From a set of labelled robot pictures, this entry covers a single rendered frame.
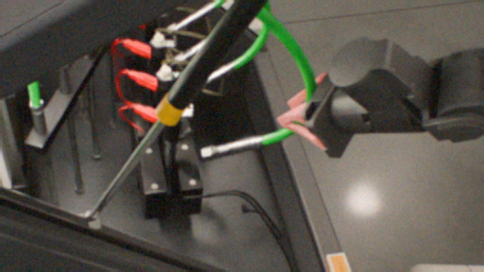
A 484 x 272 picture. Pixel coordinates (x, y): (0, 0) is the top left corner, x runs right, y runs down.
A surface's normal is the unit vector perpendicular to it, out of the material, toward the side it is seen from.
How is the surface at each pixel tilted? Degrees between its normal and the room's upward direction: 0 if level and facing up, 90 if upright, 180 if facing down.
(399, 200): 0
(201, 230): 0
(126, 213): 0
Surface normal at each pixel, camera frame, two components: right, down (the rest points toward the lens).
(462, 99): -0.53, -0.43
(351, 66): -0.72, -0.40
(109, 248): 0.72, -0.51
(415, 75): 0.60, -0.16
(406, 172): 0.07, -0.61
